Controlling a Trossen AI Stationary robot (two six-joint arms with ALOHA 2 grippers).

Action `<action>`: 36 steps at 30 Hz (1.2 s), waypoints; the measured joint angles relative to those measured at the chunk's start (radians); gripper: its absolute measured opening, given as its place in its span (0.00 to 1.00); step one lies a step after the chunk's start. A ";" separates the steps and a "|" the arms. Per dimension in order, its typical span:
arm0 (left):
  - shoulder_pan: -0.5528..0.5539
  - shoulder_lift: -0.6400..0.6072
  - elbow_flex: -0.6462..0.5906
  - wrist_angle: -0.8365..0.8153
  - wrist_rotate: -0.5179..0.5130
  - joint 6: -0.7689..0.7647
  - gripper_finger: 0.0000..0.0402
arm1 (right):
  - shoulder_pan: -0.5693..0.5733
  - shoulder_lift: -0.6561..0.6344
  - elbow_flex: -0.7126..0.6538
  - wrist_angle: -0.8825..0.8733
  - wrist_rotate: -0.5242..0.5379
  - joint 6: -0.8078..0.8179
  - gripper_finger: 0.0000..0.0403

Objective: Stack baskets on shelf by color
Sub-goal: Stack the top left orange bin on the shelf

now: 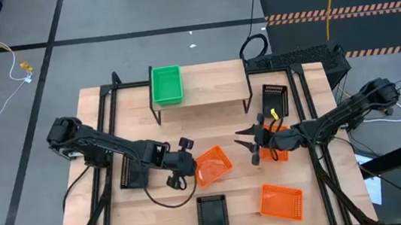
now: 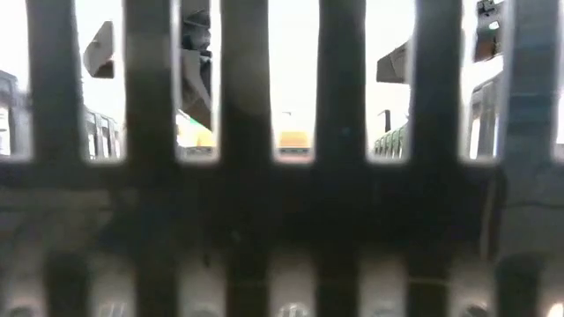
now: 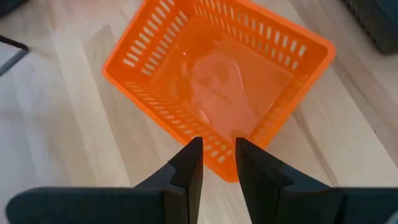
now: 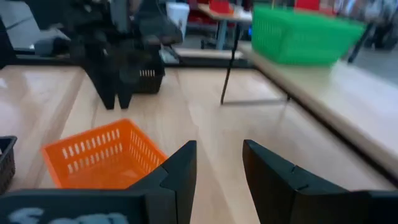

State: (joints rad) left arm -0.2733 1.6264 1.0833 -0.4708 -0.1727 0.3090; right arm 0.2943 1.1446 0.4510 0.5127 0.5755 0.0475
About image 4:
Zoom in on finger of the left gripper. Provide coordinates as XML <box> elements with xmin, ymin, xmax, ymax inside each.
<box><xmin>88</xmin><ymin>65</ymin><xmax>118</xmax><ymax>111</ymax></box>
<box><xmin>116</xmin><ymin>73</ymin><xmax>138</xmax><ymax>110</ymax></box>

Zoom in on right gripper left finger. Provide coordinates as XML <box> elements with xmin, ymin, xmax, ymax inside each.
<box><xmin>0</xmin><ymin>140</ymin><xmax>198</xmax><ymax>224</ymax></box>

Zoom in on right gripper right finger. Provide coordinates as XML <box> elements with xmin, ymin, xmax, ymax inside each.
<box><xmin>243</xmin><ymin>139</ymin><xmax>398</xmax><ymax>224</ymax></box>

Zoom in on green plastic basket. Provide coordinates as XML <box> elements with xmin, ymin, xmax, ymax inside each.
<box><xmin>251</xmin><ymin>5</ymin><xmax>367</xmax><ymax>67</ymax></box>

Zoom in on wooden shelf black metal legs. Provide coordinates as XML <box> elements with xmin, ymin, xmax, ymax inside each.
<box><xmin>220</xmin><ymin>23</ymin><xmax>398</xmax><ymax>187</ymax></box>

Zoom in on black plastic basket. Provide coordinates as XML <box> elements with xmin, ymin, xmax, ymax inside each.
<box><xmin>132</xmin><ymin>52</ymin><xmax>166</xmax><ymax>95</ymax></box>
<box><xmin>0</xmin><ymin>135</ymin><xmax>18</xmax><ymax>194</ymax></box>

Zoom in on white bucket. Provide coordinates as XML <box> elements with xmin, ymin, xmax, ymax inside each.
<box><xmin>165</xmin><ymin>2</ymin><xmax>191</xmax><ymax>39</ymax></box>

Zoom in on orange plastic basket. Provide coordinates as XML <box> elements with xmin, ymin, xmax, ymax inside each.
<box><xmin>41</xmin><ymin>118</ymin><xmax>169</xmax><ymax>190</ymax></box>

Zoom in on wooden workbench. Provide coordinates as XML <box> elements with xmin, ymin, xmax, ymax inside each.
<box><xmin>197</xmin><ymin>2</ymin><xmax>253</xmax><ymax>51</ymax></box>

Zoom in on red box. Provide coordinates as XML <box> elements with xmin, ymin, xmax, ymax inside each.
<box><xmin>208</xmin><ymin>0</ymin><xmax>234</xmax><ymax>15</ymax></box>

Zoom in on black metal rig frame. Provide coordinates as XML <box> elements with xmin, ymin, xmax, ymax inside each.
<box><xmin>0</xmin><ymin>17</ymin><xmax>253</xmax><ymax>69</ymax></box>

